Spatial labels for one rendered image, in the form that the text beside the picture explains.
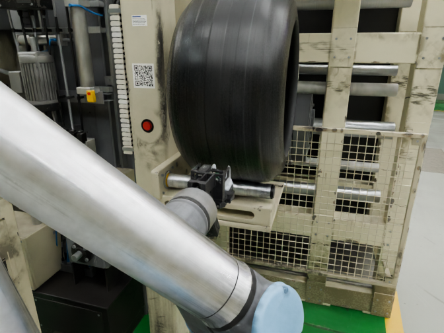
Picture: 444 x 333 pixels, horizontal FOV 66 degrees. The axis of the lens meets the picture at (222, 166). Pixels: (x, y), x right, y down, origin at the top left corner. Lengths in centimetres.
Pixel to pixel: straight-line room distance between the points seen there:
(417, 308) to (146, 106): 174
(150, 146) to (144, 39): 34
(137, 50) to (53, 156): 83
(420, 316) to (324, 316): 49
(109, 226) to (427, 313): 198
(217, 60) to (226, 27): 8
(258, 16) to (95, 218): 66
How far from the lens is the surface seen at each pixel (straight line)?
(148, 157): 119
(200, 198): 61
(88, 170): 35
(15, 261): 124
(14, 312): 49
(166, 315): 152
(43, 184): 34
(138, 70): 114
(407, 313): 215
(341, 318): 199
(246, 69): 81
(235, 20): 88
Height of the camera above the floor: 131
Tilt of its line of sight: 20 degrees down
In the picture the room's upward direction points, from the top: straight up
